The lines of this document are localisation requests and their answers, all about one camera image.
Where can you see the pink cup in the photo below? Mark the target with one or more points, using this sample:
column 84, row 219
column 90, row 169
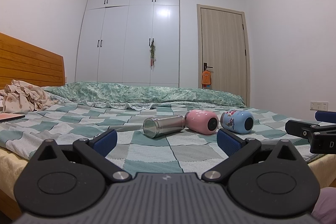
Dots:
column 202, row 121

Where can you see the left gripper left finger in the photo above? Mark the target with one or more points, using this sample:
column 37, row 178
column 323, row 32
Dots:
column 93, row 153

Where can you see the green hanging ornament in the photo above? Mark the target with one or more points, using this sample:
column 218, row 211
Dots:
column 152, row 53

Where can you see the green floral quilt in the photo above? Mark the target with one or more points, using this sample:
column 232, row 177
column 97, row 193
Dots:
column 120, row 96

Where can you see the white wardrobe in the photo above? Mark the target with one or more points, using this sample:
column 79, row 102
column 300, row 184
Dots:
column 115, row 37

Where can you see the wooden headboard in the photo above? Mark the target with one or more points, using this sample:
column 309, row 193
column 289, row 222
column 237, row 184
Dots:
column 23, row 61

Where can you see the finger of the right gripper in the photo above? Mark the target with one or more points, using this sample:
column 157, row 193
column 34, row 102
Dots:
column 305, row 129
column 326, row 116

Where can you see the stainless steel cup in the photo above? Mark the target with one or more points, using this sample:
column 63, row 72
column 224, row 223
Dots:
column 155, row 127

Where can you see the orange hanging pouch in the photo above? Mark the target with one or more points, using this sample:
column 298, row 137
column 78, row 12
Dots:
column 206, row 79

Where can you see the blue cartoon cup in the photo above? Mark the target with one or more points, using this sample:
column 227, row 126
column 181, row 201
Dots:
column 238, row 121

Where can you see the beige wooden door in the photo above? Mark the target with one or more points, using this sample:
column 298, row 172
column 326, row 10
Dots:
column 223, row 44

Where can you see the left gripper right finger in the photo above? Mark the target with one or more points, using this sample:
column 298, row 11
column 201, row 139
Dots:
column 240, row 152

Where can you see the white wall socket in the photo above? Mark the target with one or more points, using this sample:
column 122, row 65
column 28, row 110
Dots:
column 319, row 106

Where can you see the beige crumpled clothes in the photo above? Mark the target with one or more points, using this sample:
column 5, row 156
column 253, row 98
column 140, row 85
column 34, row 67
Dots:
column 20, row 96

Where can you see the black door handle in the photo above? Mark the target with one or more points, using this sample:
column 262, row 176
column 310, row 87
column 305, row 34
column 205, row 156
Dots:
column 206, row 67

